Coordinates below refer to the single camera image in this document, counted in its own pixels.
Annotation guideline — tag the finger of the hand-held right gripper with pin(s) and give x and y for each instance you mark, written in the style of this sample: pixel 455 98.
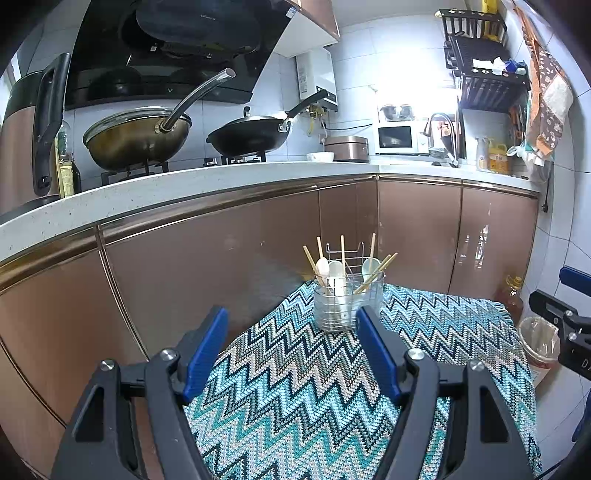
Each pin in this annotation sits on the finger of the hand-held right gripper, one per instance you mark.
pixel 549 302
pixel 577 277

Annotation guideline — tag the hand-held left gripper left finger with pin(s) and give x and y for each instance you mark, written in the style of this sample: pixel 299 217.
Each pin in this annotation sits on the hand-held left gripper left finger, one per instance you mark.
pixel 210 350

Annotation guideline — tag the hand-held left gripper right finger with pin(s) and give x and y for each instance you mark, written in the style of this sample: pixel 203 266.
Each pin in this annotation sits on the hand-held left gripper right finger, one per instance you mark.
pixel 376 355

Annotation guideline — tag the set of wooden chopsticks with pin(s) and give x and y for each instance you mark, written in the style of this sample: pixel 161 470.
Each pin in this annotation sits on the set of wooden chopsticks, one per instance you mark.
pixel 342 249

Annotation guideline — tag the trash bin with liner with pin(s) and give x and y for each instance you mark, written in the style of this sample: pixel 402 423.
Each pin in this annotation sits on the trash bin with liner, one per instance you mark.
pixel 540 344

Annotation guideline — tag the large cooking oil bottle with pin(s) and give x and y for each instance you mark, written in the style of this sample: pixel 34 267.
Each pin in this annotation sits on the large cooking oil bottle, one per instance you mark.
pixel 510 300

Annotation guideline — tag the zigzag knitted cloth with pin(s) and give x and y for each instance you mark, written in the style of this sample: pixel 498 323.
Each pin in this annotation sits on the zigzag knitted cloth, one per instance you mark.
pixel 300 392

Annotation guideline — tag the brown kitchen base cabinets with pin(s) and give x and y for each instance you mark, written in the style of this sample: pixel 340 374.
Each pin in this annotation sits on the brown kitchen base cabinets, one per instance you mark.
pixel 184 258

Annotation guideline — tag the clear plastic bag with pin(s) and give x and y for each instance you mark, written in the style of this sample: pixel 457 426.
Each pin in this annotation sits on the clear plastic bag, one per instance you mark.
pixel 531 159

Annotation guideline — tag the yellow detergent bottle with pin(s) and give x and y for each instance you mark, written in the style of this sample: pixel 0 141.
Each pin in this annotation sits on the yellow detergent bottle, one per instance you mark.
pixel 498 159

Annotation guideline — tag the detergent bottles by sink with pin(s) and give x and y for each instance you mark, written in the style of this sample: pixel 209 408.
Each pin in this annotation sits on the detergent bottles by sink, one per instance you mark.
pixel 483 157

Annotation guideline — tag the patterned hanging apron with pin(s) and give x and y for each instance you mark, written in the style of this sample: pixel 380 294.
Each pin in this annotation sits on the patterned hanging apron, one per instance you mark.
pixel 549 101

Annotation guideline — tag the metal kitchen faucet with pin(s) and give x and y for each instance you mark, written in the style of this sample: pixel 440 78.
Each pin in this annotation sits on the metal kitchen faucet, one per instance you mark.
pixel 450 138

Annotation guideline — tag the black gas stove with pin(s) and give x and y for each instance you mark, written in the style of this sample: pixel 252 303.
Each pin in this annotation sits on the black gas stove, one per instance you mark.
pixel 138 170

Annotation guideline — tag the white bowl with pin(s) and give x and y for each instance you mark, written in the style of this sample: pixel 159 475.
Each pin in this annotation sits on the white bowl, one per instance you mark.
pixel 320 157

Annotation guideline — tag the black dish rack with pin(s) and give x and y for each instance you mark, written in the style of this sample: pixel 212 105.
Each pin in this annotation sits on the black dish rack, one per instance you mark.
pixel 485 90

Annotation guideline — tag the brown rice cooker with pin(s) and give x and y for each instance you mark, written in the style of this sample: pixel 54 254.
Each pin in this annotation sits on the brown rice cooker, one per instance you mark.
pixel 346 148

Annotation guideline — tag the black wok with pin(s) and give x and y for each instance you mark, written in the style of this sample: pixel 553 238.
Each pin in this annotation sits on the black wok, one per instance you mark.
pixel 249 138

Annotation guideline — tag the white microwave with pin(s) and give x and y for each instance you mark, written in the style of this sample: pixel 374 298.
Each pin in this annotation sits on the white microwave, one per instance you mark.
pixel 395 137

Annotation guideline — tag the blue cloth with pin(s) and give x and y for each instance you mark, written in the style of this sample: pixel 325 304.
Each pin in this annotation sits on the blue cloth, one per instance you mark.
pixel 515 67

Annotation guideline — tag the brass wok with lid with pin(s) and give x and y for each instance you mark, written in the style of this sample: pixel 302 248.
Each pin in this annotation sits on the brass wok with lid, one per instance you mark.
pixel 129 143

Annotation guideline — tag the white rag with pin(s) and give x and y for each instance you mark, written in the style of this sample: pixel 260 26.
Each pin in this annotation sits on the white rag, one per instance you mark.
pixel 489 67

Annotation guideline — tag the oil bottle yellow label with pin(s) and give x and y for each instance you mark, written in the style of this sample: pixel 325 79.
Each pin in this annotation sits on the oil bottle yellow label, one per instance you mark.
pixel 67 173

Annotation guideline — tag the steel pot on microwave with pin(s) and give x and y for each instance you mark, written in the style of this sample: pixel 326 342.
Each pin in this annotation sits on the steel pot on microwave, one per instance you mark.
pixel 396 112

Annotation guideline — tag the yellow gas pipe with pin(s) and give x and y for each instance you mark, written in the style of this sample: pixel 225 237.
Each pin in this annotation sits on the yellow gas pipe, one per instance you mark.
pixel 316 117

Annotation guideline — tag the brown thermal kettle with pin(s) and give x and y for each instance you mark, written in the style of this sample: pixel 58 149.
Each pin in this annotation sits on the brown thermal kettle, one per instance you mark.
pixel 18 152

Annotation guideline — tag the yellow plastic container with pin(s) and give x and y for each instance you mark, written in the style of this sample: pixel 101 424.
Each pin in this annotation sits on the yellow plastic container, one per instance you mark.
pixel 490 5

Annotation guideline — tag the white water heater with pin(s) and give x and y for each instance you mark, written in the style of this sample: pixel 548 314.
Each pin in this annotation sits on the white water heater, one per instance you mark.
pixel 316 74

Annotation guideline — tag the black range hood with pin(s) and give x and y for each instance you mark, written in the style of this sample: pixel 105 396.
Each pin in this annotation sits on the black range hood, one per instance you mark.
pixel 184 46

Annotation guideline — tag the brown wall cabinet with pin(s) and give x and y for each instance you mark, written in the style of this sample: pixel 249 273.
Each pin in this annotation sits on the brown wall cabinet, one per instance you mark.
pixel 314 27

